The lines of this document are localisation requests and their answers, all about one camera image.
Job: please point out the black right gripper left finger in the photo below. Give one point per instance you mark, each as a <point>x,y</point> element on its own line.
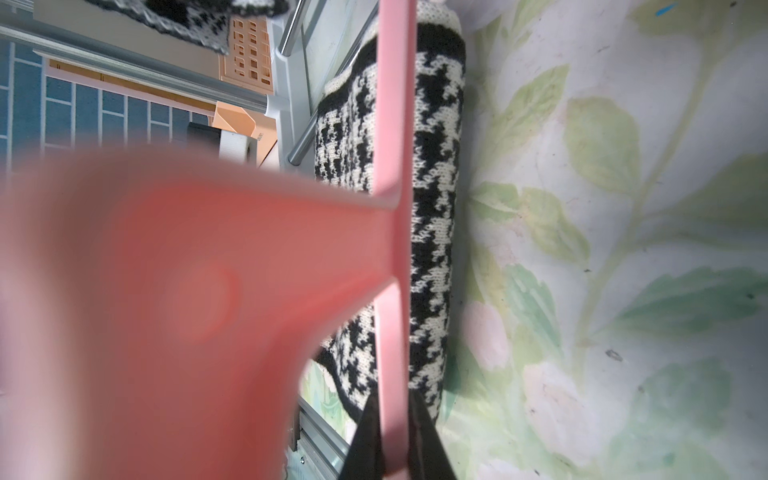
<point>364,459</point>

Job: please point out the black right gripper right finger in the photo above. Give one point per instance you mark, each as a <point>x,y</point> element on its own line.
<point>427,458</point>

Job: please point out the pink plastic hanger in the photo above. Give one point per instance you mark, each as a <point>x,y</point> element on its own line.
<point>161,303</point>

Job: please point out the houndstooth black white scarf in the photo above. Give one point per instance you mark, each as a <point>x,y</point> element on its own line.
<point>344,154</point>

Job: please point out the smiley face knit scarf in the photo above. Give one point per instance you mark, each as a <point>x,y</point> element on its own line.
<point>205,23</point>

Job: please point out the floral table mat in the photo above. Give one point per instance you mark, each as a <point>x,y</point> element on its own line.
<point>610,253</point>

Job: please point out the peach plastic desk organizer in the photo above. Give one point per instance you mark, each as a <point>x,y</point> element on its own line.
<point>248,65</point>

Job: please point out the white and steel clothes rack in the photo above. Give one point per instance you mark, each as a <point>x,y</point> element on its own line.
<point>312,45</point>

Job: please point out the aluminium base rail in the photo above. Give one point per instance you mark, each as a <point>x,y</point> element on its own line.
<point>314,449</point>

